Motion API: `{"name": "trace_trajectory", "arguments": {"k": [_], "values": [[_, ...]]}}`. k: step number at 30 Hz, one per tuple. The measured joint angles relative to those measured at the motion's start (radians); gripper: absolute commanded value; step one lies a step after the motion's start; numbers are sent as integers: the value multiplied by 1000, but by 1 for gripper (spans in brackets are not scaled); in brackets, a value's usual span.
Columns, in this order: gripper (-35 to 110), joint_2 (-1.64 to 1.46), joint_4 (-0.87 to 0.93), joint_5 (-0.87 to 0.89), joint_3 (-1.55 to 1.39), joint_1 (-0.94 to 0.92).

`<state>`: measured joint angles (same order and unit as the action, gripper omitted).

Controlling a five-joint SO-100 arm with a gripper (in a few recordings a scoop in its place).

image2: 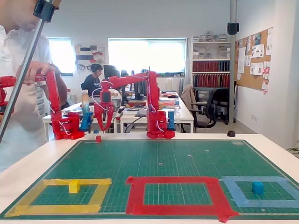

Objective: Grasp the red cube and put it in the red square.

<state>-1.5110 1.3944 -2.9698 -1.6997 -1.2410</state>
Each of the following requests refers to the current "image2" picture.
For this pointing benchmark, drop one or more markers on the small black round object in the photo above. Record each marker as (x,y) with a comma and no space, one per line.
(231,133)

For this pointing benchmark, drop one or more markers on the white wall socket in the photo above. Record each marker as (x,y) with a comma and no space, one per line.
(254,117)

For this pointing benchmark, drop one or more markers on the large bright window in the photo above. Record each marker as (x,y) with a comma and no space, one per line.
(147,56)

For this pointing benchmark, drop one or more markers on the beige jacket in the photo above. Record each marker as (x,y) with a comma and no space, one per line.
(188,95)

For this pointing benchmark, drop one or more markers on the seated person in dark sweater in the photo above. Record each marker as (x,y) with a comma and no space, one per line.
(92,84)

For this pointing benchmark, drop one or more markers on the yellow tape square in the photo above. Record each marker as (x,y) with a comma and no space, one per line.
(58,208)

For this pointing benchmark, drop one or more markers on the green plant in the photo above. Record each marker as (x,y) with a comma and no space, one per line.
(294,150)

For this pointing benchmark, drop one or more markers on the yellow cube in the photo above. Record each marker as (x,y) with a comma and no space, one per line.
(74,186)

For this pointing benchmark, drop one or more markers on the person's left hand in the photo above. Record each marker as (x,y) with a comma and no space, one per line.
(44,67)

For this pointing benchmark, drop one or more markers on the blue cube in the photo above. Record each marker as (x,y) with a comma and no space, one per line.
(257,187)

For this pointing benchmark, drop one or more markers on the blue table clamp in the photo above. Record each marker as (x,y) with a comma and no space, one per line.
(86,120)
(172,119)

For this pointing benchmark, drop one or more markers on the clear water bottle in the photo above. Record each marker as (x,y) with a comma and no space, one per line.
(177,105)

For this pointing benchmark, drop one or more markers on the slanted aluminium pole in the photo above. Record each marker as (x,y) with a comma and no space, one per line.
(23,67)

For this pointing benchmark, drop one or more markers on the person in white shirt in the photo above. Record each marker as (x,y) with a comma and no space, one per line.
(9,51)

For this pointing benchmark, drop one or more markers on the black pole clamp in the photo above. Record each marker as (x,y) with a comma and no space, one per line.
(44,10)
(233,28)

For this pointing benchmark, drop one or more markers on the green cutting mat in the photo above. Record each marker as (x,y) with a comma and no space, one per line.
(163,158)

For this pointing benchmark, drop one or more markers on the red tape square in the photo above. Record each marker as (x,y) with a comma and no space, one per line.
(172,179)

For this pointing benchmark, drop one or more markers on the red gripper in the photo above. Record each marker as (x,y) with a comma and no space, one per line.
(104,109)

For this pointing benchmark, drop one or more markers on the red follower robot arm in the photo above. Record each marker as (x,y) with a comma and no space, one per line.
(153,93)

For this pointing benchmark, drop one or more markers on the cork notice board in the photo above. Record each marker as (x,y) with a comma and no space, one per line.
(247,80)

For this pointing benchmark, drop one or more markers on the wide black computer monitor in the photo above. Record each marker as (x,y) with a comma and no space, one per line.
(109,70)

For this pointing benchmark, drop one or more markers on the white office desk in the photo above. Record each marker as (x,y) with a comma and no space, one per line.
(72,107)
(185,114)

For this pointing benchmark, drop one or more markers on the wall tool board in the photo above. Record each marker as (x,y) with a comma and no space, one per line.
(90,54)

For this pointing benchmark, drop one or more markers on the white shelf with red binders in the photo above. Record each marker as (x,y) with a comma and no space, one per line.
(210,67)

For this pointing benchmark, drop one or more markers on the small bright window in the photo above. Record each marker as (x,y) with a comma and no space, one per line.
(60,56)

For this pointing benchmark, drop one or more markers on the black office chair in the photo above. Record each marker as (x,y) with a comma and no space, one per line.
(210,109)

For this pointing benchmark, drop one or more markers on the red cube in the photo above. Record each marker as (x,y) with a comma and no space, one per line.
(98,138)

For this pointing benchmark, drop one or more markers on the colourful tumbler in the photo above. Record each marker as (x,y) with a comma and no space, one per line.
(85,102)

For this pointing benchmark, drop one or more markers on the blue tape square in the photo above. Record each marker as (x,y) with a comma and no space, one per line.
(264,203)

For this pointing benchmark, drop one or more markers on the vertical grey pole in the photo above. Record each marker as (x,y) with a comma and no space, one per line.
(232,70)

